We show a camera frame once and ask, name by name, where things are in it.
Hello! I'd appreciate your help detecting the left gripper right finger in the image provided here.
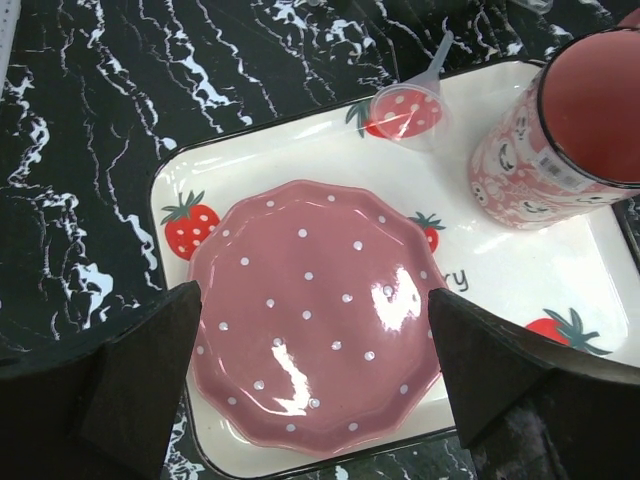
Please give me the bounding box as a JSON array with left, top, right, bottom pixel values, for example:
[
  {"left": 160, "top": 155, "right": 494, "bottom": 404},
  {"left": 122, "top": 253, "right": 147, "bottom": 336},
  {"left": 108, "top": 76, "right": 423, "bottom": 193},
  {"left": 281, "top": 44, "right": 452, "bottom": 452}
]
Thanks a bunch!
[{"left": 428, "top": 289, "right": 639, "bottom": 479}]

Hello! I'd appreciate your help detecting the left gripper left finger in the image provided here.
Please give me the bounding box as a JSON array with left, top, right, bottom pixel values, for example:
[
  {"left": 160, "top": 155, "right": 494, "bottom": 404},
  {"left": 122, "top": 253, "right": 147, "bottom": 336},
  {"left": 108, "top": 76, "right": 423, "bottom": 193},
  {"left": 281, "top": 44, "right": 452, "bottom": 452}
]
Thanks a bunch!
[{"left": 1, "top": 281, "right": 200, "bottom": 479}]

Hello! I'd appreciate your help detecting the clear plastic funnel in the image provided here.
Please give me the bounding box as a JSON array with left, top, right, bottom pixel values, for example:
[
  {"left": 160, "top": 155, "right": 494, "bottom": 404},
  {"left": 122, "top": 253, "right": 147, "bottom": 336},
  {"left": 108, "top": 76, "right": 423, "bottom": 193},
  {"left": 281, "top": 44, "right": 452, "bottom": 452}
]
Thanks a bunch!
[{"left": 369, "top": 32, "right": 453, "bottom": 152}]

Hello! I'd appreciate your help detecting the white strawberry tray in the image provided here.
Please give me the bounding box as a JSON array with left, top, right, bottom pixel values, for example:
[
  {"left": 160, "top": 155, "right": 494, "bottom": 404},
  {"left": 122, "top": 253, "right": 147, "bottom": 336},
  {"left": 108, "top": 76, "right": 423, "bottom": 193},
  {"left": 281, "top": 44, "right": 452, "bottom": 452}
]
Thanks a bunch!
[{"left": 150, "top": 61, "right": 639, "bottom": 479}]

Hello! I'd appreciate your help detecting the pink polka dot plate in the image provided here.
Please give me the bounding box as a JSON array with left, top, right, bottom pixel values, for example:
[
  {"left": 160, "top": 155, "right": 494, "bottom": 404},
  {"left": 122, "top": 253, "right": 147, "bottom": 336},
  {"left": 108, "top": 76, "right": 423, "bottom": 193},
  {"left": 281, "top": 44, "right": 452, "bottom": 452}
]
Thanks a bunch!
[{"left": 189, "top": 180, "right": 444, "bottom": 458}]

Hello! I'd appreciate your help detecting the pink ceramic mug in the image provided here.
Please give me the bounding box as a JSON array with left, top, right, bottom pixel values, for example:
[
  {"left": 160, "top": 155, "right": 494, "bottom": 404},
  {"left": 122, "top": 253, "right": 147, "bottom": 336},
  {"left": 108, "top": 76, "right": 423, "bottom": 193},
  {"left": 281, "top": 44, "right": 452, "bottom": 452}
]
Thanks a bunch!
[{"left": 468, "top": 11, "right": 639, "bottom": 230}]

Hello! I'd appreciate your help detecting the white perforated plastic basket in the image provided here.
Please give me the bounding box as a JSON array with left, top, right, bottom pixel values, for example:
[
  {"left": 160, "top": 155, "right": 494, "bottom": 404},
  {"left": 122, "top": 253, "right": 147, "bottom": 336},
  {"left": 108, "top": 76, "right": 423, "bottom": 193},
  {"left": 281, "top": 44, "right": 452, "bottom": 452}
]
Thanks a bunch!
[{"left": 0, "top": 0, "right": 21, "bottom": 66}]

